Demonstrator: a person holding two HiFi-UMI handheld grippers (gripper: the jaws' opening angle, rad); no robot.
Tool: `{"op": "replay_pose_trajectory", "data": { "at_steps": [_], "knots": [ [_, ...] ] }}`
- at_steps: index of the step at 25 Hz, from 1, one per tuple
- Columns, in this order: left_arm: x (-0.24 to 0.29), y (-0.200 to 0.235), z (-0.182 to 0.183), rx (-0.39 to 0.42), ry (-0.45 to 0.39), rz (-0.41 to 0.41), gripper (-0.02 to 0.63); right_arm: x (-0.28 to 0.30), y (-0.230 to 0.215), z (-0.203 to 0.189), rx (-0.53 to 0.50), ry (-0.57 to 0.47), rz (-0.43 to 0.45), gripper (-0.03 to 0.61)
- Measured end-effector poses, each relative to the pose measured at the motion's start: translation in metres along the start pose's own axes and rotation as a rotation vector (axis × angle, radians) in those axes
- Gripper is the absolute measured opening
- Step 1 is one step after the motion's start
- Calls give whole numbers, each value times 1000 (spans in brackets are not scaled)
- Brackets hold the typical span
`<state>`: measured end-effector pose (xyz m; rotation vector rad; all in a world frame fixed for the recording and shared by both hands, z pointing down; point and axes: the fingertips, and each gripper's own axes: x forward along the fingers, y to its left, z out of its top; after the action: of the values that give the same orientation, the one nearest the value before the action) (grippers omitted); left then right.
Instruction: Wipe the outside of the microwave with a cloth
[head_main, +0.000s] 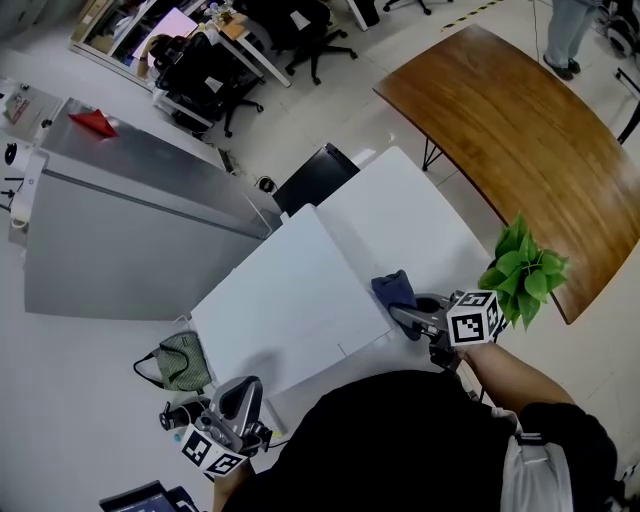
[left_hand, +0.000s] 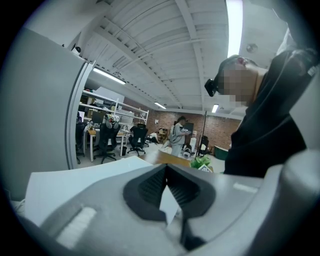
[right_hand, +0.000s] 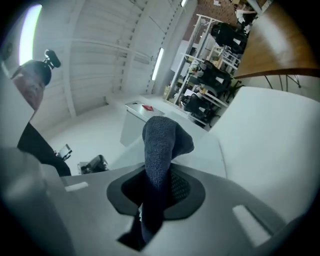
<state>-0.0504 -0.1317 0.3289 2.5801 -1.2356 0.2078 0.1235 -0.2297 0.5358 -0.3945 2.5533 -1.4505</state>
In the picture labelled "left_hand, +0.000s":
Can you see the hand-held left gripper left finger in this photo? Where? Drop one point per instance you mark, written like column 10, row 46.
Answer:
column 105, row 220

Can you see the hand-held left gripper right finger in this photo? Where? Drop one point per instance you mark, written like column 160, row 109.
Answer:
column 225, row 195

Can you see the green potted plant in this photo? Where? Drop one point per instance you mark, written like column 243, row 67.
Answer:
column 200, row 162

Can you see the dark green tub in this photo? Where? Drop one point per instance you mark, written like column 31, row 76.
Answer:
column 221, row 152

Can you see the black office chair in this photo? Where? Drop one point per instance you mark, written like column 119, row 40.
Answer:
column 204, row 143
column 107, row 140
column 137, row 140
column 79, row 140

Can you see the black tripod stand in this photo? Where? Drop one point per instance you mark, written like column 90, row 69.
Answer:
column 203, row 132

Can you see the black waste bin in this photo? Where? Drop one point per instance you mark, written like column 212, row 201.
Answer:
column 124, row 150

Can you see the brown wooden table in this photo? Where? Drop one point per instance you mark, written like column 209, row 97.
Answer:
column 162, row 157

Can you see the person's black shirt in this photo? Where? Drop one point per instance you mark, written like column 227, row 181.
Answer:
column 265, row 130

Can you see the long ceiling light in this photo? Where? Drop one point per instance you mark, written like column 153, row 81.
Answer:
column 160, row 105
column 215, row 108
column 234, row 27
column 108, row 75

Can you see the wooden desk with white legs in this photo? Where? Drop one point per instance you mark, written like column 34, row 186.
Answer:
column 91, row 132

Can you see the black computer monitor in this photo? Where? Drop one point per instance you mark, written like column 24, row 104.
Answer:
column 98, row 117

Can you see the white shelving rack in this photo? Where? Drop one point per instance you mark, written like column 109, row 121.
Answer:
column 125, row 112

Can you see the person's head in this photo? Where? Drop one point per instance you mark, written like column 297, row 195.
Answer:
column 240, row 82

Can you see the grey tall cabinet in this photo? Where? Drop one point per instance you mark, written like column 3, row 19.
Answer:
column 37, row 112

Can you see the round ceiling smoke detector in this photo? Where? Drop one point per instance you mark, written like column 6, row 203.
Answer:
column 251, row 47

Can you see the black head-worn camera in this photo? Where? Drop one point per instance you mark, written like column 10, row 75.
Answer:
column 210, row 87

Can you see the white security camera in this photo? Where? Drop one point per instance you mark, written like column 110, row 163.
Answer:
column 76, row 50

